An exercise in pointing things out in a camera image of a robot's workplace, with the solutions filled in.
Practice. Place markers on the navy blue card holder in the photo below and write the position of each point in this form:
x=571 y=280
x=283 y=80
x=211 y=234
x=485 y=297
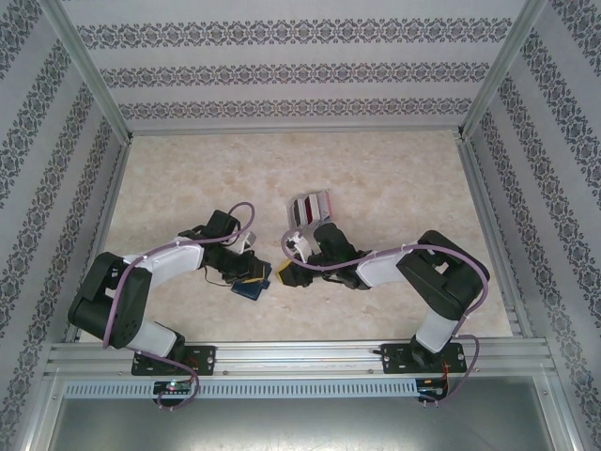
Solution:
x=249 y=292

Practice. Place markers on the pink credit card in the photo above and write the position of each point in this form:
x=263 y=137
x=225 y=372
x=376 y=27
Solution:
x=329 y=202

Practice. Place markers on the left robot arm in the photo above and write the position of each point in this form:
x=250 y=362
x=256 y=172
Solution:
x=174 y=260

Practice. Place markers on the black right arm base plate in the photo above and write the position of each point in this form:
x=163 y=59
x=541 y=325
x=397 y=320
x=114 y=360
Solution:
x=396 y=359

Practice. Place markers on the grey metal panel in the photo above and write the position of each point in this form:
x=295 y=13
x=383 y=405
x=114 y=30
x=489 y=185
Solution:
x=300 y=427

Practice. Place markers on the aluminium mounting rail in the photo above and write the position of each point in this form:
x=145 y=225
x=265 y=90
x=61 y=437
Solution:
x=300 y=358

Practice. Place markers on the aluminium frame bar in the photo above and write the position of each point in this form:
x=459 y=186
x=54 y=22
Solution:
x=296 y=130

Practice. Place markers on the aluminium side rail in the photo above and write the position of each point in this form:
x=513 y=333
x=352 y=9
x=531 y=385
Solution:
x=475 y=181
x=117 y=181

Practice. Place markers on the red credit card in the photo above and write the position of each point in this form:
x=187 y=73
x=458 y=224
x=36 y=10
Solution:
x=312 y=207

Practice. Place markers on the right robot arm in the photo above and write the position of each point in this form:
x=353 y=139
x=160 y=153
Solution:
x=380 y=270

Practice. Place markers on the aluminium frame post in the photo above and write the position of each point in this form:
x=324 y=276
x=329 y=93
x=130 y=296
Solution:
x=89 y=70
x=504 y=70

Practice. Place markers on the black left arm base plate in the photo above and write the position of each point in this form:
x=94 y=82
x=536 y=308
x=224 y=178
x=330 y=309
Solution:
x=206 y=359

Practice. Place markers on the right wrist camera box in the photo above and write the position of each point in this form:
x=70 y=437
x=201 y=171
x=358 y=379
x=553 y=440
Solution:
x=300 y=244

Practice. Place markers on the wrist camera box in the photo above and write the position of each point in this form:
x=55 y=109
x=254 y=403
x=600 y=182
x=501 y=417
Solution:
x=300 y=244
x=244 y=243

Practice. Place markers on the small black circuit board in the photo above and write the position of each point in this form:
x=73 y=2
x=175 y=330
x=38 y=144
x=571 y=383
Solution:
x=174 y=387
x=434 y=389

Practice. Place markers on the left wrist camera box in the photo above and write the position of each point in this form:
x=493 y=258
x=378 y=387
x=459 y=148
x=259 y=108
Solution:
x=244 y=243

